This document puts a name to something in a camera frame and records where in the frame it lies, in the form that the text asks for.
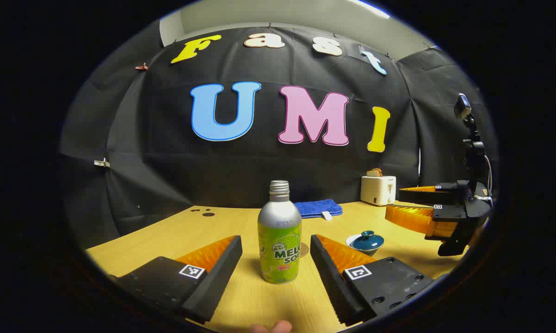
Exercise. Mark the round brown coaster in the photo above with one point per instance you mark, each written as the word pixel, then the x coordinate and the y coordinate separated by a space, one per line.
pixel 304 249

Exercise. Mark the white toaster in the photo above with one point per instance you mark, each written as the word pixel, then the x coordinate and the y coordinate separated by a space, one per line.
pixel 377 189

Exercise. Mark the white cloth clip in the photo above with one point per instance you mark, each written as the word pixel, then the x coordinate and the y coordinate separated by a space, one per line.
pixel 102 163

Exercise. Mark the teal teacup lid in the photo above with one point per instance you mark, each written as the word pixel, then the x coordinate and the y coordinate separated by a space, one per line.
pixel 368 240

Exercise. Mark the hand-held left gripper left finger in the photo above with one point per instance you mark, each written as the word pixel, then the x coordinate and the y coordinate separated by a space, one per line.
pixel 217 282

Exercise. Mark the blue folded towel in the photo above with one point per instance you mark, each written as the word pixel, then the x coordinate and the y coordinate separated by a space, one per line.
pixel 314 208

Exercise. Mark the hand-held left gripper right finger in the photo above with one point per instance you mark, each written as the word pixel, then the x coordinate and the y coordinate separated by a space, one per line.
pixel 328 277

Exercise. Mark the black backdrop cloth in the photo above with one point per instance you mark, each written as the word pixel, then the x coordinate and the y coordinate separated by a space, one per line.
pixel 167 175

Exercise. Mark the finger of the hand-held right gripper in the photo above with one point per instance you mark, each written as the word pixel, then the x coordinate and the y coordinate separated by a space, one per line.
pixel 444 194
pixel 416 219

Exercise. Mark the white teacup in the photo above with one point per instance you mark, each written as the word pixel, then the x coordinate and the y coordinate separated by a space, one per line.
pixel 366 252

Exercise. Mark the red cloth clip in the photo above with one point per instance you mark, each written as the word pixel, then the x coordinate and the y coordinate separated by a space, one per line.
pixel 142 67

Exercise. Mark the silver green water bottle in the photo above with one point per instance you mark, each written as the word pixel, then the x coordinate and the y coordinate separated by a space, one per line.
pixel 280 217

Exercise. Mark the toast slice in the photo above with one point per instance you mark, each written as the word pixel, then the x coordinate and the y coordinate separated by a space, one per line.
pixel 375 173

